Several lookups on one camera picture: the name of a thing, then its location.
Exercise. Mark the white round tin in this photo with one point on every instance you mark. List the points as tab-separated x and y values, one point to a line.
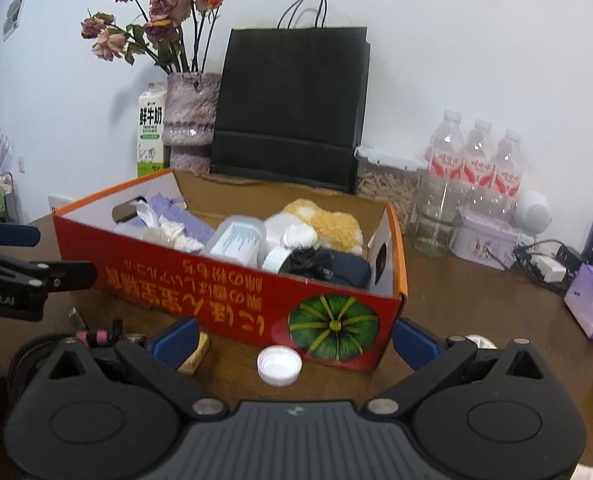
482	342

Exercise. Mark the middle water bottle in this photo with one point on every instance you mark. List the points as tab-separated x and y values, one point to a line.
477	170

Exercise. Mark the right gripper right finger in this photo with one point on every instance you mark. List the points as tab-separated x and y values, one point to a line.
436	363

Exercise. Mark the white plastic bottle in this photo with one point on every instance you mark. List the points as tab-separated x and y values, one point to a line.
240	240

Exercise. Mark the green white milk carton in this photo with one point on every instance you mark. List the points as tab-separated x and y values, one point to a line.
151	156

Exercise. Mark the dark navy pouch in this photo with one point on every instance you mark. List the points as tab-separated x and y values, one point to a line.
345	269

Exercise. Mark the black paper shopping bag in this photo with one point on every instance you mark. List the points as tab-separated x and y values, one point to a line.
292	103

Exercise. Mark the clear glass cup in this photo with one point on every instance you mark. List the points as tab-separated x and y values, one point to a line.
436	214

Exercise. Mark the white tissue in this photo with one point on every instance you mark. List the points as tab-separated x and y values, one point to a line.
159	230

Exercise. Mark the right water bottle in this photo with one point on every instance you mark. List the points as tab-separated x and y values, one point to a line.
509	167

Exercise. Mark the white tissue ball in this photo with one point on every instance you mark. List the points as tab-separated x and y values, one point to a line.
299	236

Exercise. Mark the clear container with pellets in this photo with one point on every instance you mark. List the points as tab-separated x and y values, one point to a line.
392	180

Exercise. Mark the purple knitted pouch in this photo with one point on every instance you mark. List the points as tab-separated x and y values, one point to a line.
163	211

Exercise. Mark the water bottle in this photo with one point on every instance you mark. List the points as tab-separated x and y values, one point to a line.
509	167
444	154
477	170

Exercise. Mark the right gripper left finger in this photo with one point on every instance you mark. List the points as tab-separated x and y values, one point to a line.
155	360

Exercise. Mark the white plastic lid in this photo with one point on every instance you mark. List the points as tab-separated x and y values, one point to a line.
279	366

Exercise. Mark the white round speaker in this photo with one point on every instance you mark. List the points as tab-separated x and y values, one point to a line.
532	213

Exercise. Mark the white power adapter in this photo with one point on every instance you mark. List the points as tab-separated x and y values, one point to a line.
549	270

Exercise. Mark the red pumpkin cardboard box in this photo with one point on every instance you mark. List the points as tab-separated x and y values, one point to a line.
332	324

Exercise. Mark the yellow white plush toy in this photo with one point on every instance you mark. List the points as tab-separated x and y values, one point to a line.
336	230

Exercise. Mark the floral tin box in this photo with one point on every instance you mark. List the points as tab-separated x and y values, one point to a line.
486	241

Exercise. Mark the dried rose bouquet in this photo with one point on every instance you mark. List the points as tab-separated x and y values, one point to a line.
174	34

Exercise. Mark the left water bottle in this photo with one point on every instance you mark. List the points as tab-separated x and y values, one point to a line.
444	154

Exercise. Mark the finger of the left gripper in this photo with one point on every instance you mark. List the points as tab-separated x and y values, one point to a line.
14	235
66	276

